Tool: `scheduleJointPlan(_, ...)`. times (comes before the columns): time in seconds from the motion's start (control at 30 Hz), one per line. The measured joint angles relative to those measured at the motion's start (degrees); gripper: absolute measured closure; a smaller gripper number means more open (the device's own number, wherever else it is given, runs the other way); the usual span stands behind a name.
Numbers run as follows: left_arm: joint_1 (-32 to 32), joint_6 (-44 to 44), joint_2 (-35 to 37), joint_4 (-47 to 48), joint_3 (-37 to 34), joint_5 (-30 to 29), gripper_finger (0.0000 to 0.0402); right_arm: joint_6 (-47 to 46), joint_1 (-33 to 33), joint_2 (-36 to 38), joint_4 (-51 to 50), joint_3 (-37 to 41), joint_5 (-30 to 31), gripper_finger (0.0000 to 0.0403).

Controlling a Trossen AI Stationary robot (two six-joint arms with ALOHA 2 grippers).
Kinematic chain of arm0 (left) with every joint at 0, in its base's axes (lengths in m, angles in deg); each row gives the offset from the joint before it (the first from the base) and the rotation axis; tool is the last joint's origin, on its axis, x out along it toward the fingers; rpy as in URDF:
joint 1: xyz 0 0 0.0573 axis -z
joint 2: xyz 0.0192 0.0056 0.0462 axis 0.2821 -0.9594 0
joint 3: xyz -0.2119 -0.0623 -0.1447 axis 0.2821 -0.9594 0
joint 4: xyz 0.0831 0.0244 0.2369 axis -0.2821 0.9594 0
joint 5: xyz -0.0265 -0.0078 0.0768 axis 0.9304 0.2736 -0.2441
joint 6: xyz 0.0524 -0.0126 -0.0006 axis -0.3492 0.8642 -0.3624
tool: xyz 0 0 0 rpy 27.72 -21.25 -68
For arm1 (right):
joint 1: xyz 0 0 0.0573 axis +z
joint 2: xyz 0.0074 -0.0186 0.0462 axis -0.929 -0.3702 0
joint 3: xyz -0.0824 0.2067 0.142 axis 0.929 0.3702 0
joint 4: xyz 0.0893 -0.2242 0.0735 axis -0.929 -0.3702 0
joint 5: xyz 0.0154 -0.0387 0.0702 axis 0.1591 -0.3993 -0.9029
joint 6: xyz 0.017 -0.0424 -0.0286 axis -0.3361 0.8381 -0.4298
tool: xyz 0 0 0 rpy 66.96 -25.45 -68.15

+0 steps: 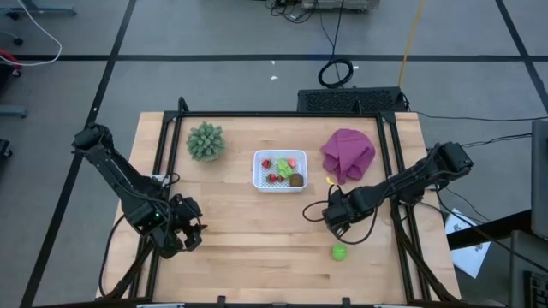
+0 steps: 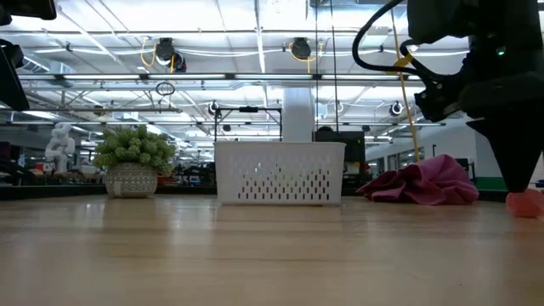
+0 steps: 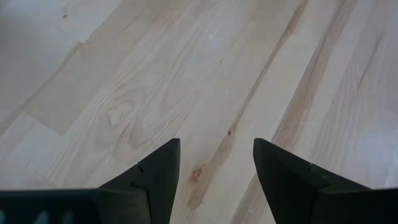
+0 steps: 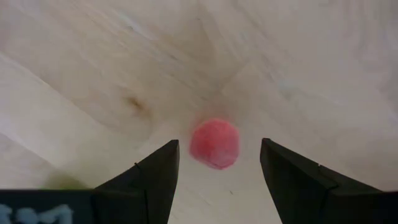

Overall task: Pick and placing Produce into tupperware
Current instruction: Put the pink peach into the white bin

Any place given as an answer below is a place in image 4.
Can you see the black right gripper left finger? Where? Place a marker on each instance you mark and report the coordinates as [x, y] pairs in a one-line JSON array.
[[152, 186]]

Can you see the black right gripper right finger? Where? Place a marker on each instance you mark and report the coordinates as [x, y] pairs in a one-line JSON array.
[[295, 186]]

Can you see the pink ball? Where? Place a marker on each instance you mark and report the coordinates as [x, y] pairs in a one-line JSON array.
[[214, 143]]

